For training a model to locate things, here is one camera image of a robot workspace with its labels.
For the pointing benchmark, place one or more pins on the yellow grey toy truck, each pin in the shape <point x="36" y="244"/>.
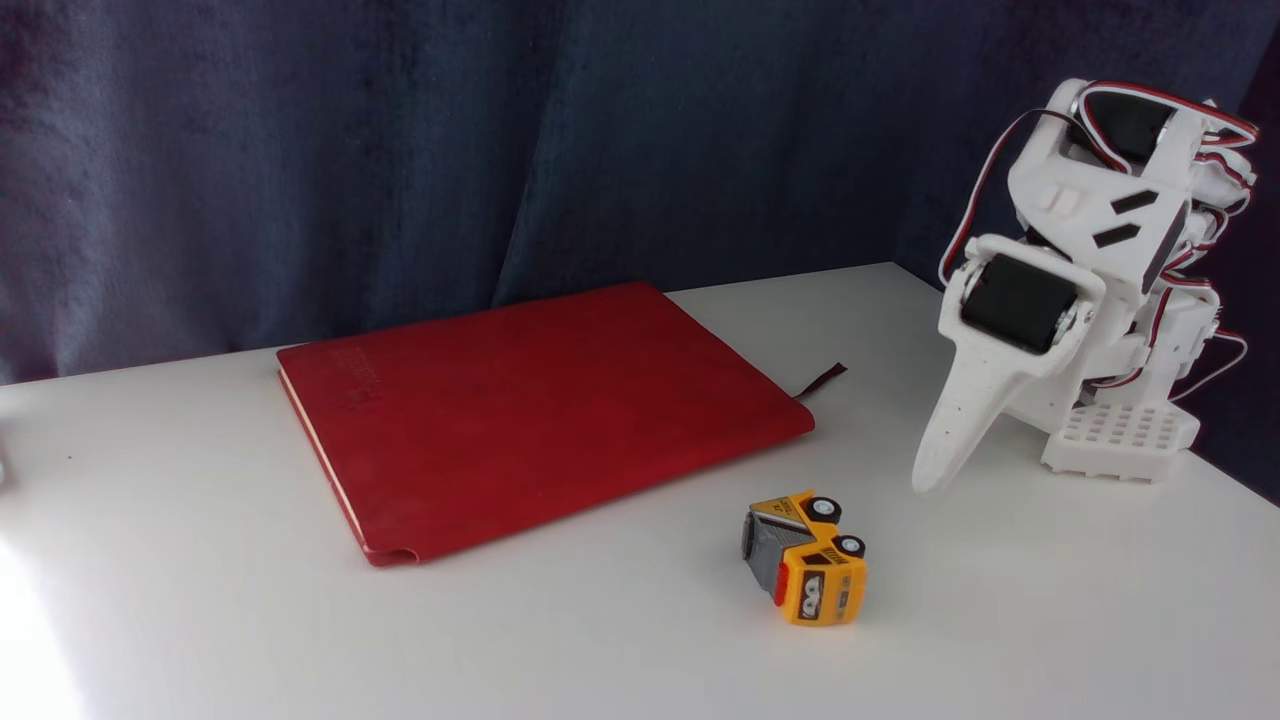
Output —
<point x="815" y="570"/>

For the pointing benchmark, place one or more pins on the red notebook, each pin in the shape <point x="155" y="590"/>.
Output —
<point x="540" y="410"/>

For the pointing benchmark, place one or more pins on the dark blue curtain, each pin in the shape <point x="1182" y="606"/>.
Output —
<point x="300" y="150"/>

